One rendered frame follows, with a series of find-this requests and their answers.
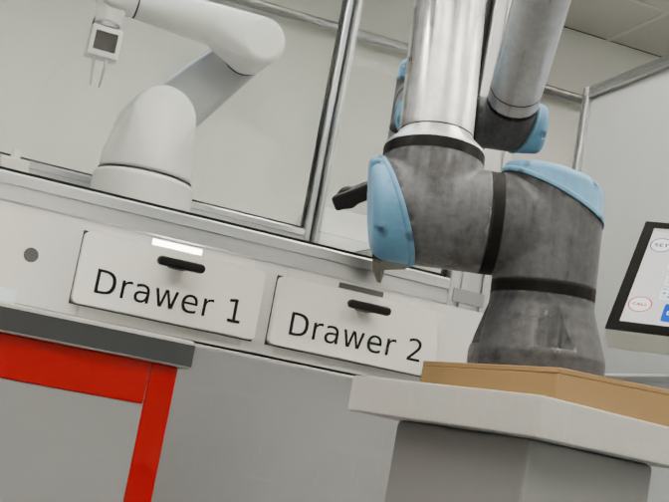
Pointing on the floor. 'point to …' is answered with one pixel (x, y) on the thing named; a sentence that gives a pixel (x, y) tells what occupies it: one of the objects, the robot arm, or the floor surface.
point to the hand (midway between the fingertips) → (375, 273)
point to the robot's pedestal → (508, 445)
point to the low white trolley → (83, 406)
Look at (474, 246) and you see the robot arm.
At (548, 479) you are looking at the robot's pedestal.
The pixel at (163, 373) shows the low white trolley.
